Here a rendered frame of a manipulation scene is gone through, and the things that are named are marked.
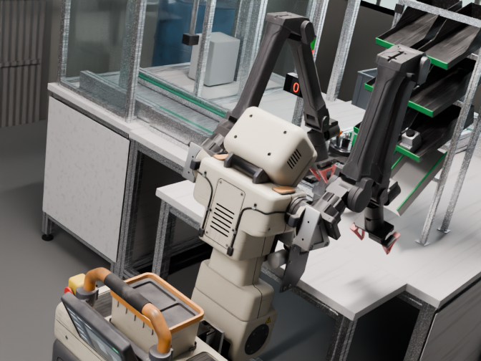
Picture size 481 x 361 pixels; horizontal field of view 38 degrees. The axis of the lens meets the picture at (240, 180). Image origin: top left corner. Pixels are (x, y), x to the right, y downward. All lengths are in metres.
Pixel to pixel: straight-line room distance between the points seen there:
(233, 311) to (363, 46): 4.82
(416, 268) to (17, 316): 1.79
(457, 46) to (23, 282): 2.24
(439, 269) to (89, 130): 1.71
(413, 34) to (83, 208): 1.81
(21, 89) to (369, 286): 3.49
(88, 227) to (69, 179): 0.25
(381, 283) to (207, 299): 0.57
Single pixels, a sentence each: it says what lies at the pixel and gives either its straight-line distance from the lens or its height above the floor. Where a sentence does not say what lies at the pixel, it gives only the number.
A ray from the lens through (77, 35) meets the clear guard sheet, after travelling 3.38.
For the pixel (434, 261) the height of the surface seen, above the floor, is 0.86.
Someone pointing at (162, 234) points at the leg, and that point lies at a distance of 2.67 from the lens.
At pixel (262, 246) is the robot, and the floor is 1.04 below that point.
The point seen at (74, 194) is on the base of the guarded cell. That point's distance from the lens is 3.55.
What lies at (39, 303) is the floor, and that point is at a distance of 3.43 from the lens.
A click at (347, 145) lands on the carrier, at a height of 1.00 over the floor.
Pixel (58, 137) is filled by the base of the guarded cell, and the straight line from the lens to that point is 3.56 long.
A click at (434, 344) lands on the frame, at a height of 0.64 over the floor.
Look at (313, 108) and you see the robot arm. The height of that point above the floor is 1.29.
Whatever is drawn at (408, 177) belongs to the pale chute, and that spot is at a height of 1.09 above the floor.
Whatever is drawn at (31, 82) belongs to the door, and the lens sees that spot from 5.24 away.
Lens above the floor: 2.01
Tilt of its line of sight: 24 degrees down
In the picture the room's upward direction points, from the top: 11 degrees clockwise
